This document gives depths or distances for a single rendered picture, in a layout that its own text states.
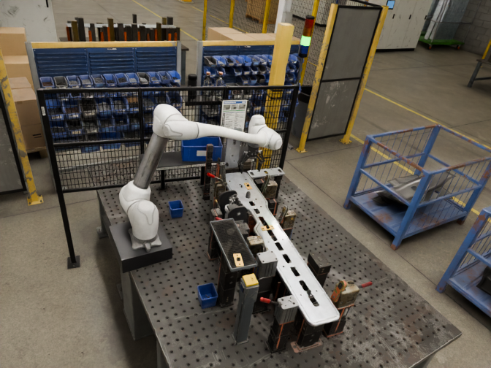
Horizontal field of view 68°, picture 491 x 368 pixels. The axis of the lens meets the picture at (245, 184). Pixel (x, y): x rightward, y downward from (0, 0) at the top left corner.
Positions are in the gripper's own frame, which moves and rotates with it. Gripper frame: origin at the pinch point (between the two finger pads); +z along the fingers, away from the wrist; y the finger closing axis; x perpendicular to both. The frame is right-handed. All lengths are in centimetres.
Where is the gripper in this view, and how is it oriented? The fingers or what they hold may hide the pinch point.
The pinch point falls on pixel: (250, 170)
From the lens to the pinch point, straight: 260.0
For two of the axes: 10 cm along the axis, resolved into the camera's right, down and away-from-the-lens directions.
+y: 9.3, -1.1, 3.6
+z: -1.2, 8.3, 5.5
